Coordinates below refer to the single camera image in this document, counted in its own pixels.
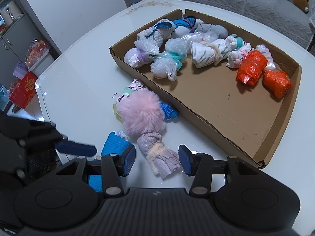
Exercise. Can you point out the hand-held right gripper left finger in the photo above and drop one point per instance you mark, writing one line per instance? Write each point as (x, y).
(129, 159)

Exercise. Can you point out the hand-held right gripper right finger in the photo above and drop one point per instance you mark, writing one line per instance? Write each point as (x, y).
(184, 159)

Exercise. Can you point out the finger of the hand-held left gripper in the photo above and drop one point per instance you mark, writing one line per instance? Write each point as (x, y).
(73, 148)

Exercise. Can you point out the purple-grey sock bundle cream tie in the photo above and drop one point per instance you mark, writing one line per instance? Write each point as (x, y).
(162, 162)

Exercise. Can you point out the pink fluffy pompom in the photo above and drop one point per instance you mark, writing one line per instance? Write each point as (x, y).
(141, 114)

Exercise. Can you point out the small blue knitted bundle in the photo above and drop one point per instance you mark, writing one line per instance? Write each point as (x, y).
(168, 110)

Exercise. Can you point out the shallow cardboard box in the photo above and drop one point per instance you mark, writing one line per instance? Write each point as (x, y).
(233, 113)

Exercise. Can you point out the pink-striped white bundle green band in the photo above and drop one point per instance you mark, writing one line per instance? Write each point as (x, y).
(135, 86)

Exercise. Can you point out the plastic bundle with teal tie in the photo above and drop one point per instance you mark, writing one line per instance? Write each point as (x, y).
(163, 62)

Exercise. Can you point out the white bundle with purple band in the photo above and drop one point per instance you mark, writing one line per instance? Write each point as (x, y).
(134, 57)

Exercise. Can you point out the white mask bundle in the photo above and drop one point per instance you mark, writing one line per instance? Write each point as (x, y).
(204, 54)

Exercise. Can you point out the white bundle with pink pattern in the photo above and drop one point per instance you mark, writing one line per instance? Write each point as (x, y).
(235, 59)

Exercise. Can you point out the orange plastic bag bundle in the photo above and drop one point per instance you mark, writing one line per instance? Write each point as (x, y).
(251, 66)
(276, 83)

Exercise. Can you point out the clear plastic bag bundle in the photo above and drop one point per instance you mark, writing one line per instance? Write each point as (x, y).
(196, 39)

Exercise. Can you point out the grey-white bundle with blue tie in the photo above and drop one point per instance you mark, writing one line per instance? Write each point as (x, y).
(152, 38)

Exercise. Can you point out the white bundle with teal band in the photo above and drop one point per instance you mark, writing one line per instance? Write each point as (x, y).
(237, 41)

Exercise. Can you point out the grey sock bundle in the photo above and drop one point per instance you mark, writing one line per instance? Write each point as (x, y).
(216, 30)

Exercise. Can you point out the pastel plastic bag bundle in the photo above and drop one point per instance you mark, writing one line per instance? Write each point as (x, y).
(264, 51)

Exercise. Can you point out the white bundle with blue mesh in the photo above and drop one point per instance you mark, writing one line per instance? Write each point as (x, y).
(184, 24)

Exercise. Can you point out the pale yellow item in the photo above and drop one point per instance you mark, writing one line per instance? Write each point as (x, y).
(115, 109)

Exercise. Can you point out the red gift box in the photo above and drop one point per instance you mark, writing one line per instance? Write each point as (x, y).
(23, 89)

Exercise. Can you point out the purple box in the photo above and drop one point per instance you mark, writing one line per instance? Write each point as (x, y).
(21, 72)

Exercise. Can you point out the wrapped snack basket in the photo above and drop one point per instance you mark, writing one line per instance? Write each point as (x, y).
(38, 51)

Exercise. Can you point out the grey cabinet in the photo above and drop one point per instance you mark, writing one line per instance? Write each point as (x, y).
(14, 44)

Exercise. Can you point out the white air fryer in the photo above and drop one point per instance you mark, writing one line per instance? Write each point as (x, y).
(9, 13)

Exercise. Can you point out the sofa with grey quilted cover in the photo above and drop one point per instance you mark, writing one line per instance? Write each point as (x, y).
(258, 7)

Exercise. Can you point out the brown plush toy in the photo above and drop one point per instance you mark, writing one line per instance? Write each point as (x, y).
(300, 2)

